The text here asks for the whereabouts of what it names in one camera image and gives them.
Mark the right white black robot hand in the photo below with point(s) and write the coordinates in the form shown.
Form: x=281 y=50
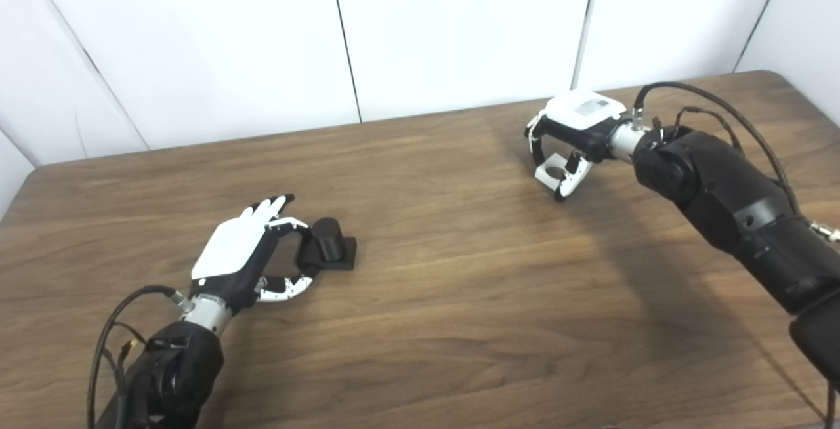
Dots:
x=581 y=114

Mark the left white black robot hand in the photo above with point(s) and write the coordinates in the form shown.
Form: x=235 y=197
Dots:
x=233 y=252

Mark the white square piece with hole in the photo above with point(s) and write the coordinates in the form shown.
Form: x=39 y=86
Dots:
x=543 y=174

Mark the black peg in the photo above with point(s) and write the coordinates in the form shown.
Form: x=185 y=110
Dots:
x=328 y=245

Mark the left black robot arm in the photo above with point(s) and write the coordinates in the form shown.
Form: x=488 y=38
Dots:
x=174 y=370

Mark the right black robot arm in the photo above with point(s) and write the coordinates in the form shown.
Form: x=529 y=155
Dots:
x=728 y=199

